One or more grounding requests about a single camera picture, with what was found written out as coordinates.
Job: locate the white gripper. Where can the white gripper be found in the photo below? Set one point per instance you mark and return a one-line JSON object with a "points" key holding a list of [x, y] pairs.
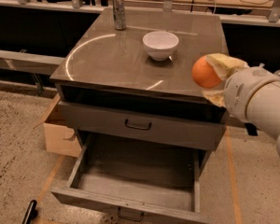
{"points": [[243, 90]]}

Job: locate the orange fruit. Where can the orange fruit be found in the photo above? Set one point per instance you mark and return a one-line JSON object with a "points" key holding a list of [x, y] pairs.
{"points": [[204, 74]]}

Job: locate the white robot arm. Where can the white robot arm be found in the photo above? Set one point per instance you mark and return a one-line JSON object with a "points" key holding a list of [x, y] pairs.
{"points": [[263, 110]]}

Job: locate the closed grey upper drawer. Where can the closed grey upper drawer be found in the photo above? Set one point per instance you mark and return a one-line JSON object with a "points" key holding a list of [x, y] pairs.
{"points": [[157, 129]]}

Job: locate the grey drawer cabinet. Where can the grey drawer cabinet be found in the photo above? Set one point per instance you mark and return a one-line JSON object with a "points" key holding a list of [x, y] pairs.
{"points": [[111, 69]]}

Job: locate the open grey middle drawer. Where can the open grey middle drawer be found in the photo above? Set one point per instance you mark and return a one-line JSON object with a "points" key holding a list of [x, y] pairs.
{"points": [[136, 181]]}

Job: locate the white ceramic bowl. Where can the white ceramic bowl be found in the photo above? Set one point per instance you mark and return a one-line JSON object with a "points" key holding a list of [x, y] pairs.
{"points": [[160, 45]]}

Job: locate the silver metal can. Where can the silver metal can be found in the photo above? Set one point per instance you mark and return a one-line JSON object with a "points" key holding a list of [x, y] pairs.
{"points": [[119, 14]]}

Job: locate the cardboard box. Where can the cardboard box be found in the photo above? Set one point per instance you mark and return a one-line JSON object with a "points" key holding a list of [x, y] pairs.
{"points": [[59, 139]]}

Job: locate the black object on floor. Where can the black object on floor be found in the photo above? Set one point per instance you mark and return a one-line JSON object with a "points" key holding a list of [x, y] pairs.
{"points": [[31, 212]]}

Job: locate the metal shelf rail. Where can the metal shelf rail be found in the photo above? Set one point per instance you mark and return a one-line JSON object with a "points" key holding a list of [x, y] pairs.
{"points": [[31, 63]]}

